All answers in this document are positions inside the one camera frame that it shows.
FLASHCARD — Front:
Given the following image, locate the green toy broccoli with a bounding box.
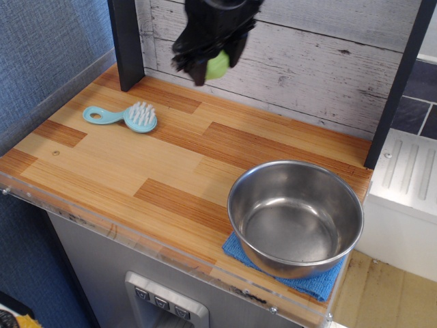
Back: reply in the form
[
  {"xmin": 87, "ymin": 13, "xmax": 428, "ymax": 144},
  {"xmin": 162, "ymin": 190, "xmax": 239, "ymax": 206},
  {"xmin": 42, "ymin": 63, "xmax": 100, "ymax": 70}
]
[{"xmin": 205, "ymin": 50, "xmax": 230, "ymax": 81}]

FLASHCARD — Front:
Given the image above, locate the light blue toy brush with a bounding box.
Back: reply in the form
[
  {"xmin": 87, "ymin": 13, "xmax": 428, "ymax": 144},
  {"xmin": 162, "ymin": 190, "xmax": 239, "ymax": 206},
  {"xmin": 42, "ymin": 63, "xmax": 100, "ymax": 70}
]
[{"xmin": 83, "ymin": 102, "xmax": 158, "ymax": 133}]

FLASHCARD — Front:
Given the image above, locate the black left frame post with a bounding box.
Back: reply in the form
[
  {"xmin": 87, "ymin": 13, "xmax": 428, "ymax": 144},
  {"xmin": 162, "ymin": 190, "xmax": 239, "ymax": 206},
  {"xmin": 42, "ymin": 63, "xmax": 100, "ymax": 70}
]
[{"xmin": 107, "ymin": 0, "xmax": 145, "ymax": 92}]

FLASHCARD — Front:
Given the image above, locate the grey cabinet with buttons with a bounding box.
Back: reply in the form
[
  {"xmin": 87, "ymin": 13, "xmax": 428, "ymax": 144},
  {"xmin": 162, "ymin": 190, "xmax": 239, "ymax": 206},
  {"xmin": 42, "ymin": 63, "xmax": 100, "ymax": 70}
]
[{"xmin": 48, "ymin": 214, "xmax": 296, "ymax": 327}]

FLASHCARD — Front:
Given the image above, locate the white ribbed box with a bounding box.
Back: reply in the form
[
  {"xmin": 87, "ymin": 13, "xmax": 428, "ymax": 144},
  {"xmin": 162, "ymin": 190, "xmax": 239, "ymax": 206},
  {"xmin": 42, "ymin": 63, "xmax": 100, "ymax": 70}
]
[{"xmin": 356, "ymin": 129, "xmax": 436, "ymax": 281}]

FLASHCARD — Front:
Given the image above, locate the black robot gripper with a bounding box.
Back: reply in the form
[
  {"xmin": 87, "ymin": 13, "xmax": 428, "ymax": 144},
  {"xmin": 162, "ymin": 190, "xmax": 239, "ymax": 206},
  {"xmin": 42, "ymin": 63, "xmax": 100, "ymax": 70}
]
[{"xmin": 172, "ymin": 1, "xmax": 263, "ymax": 86}]

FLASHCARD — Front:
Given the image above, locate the stainless steel pot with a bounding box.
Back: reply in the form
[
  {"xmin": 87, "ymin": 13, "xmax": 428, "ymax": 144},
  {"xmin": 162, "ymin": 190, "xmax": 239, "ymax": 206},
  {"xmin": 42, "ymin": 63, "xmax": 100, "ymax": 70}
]
[{"xmin": 227, "ymin": 160, "xmax": 364, "ymax": 279}]

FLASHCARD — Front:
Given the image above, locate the yellow black object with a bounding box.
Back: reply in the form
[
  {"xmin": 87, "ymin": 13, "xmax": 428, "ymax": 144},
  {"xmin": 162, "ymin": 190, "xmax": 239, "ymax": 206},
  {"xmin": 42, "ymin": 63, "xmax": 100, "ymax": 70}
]
[{"xmin": 1, "ymin": 304, "xmax": 42, "ymax": 328}]

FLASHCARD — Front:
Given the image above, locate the blue cloth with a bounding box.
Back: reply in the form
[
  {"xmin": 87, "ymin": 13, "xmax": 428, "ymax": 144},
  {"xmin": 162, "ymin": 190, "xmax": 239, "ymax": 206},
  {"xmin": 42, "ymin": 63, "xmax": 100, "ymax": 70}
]
[{"xmin": 222, "ymin": 232, "xmax": 344, "ymax": 302}]

